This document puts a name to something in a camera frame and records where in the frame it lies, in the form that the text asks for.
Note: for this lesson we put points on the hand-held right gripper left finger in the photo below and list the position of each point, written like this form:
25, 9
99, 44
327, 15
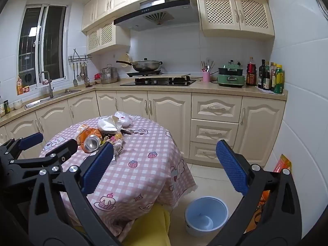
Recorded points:
98, 169

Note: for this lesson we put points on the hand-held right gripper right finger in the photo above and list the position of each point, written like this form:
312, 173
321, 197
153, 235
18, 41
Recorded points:
232, 169

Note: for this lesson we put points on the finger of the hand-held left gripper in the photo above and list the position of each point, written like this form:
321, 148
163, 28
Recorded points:
64, 151
32, 139

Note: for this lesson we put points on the orange drink can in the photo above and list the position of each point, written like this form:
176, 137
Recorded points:
91, 142

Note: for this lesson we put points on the silver foil wrapper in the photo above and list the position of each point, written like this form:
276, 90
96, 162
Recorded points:
117, 149

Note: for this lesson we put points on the yellow snack wrapper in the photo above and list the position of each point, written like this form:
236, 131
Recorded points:
116, 136

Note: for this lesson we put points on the light blue plastic bin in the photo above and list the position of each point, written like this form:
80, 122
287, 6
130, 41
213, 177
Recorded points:
205, 220

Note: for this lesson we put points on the cream cabinet drawer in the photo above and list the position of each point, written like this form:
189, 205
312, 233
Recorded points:
202, 152
214, 132
216, 107

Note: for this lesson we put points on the stack of white bowls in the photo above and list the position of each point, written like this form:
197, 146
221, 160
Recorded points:
17, 104

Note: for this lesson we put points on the small green-label bottle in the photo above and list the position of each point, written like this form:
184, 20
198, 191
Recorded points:
6, 106

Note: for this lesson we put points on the pink checked printed tablecloth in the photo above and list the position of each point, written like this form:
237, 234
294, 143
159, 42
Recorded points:
143, 169

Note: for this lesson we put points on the steel kitchen sink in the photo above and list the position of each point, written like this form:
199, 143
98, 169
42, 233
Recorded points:
51, 96

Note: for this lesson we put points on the orange printed bag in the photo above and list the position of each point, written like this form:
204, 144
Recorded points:
283, 162

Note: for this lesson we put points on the orange hanging packet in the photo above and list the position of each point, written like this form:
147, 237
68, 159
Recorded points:
19, 85

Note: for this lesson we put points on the steel kitchen faucet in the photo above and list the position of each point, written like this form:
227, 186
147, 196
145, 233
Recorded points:
50, 84

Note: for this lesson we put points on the hanging steel spatula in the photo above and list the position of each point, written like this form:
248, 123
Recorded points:
75, 82

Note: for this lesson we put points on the hanging steel skimmer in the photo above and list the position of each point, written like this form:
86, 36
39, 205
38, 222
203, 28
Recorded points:
86, 78

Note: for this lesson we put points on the person's yellow trouser leg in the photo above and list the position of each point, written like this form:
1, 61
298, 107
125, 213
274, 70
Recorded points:
148, 228

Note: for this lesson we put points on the hanging steel ladle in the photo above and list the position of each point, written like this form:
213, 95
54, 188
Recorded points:
81, 74

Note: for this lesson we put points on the small red box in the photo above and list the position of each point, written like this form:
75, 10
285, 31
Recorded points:
98, 76

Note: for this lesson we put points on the cream base cabinet run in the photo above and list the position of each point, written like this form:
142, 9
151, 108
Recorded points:
169, 112

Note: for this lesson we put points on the steel stockpot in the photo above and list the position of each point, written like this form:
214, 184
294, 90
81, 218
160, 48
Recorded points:
109, 75

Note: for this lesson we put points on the green electric cooker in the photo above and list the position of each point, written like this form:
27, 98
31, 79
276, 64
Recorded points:
230, 79

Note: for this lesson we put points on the pink utensil holder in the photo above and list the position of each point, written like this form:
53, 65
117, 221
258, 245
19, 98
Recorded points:
206, 76

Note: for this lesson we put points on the dark green glass bottle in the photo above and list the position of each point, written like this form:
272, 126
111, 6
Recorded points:
267, 78

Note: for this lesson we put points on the sliding kitchen window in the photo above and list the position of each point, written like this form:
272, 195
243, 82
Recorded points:
51, 43

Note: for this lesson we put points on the green yellow-label bottle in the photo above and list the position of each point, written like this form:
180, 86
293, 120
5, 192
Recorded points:
278, 81

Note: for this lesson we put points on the black gas hob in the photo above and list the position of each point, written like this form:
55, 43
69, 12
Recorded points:
158, 82

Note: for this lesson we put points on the black portable cooktop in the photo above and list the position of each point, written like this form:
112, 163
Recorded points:
143, 73

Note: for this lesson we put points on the yellow plastic colander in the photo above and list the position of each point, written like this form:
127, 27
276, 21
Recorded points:
125, 59

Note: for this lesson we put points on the steel wok with lid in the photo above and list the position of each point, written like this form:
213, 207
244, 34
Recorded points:
147, 65

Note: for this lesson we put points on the black range hood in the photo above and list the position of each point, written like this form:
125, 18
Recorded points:
158, 12

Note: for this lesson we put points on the wall utensil rack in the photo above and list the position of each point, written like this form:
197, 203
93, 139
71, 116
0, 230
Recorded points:
79, 58

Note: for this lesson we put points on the wall socket with plugs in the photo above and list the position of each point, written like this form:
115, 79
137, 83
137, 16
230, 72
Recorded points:
238, 63

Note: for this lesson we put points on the cream lattice wall cabinet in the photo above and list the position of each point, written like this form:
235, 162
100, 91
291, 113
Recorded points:
107, 35
230, 12

